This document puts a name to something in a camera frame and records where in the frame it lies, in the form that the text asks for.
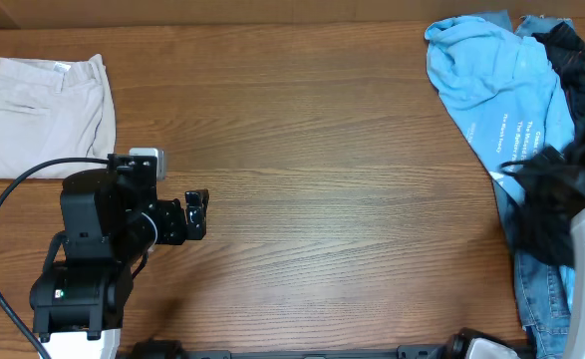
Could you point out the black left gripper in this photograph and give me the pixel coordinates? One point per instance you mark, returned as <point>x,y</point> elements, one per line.
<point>176,232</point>

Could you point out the black patterned cycling jersey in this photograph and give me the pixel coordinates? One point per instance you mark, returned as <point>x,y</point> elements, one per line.
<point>553,180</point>

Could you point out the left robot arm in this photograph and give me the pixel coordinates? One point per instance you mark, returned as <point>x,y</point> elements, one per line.
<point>112,219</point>

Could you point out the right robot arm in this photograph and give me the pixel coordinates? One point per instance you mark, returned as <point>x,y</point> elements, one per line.
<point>473,344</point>

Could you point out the folded beige trousers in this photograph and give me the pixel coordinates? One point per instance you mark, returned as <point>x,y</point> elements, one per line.
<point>53,109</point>

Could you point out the light blue t-shirt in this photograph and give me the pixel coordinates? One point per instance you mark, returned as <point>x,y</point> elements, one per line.
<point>500,89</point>

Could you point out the blue denim jeans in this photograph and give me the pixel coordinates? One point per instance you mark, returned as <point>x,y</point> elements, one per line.
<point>543,293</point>

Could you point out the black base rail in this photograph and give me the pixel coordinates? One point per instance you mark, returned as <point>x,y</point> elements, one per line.
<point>172,349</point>

